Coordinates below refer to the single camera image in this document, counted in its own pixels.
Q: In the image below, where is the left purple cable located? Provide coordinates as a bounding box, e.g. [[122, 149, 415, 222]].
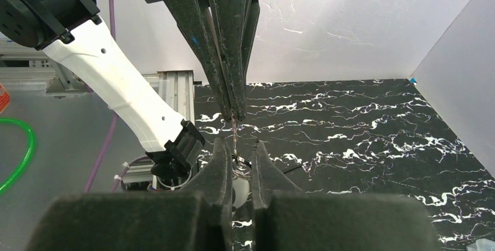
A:
[[84, 0, 152, 194]]

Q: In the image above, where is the green cable lock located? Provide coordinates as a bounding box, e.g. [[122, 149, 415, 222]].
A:
[[1, 117, 38, 195]]

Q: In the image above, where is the black cable padlock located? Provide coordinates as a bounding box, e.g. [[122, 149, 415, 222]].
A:
[[282, 163, 304, 174]]

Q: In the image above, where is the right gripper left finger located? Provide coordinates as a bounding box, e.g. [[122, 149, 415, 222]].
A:
[[27, 138, 232, 250]]

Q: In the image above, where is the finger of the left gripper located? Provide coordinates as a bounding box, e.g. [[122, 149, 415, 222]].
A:
[[163, 0, 232, 121], [209, 0, 260, 121]]

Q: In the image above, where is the orange drink bottle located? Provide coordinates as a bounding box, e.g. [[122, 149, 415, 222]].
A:
[[0, 85, 11, 113]]

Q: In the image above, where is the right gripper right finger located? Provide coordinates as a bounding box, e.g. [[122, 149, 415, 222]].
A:
[[252, 142, 440, 250]]

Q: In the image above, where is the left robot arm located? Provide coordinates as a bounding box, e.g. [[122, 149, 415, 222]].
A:
[[1, 0, 260, 180]]

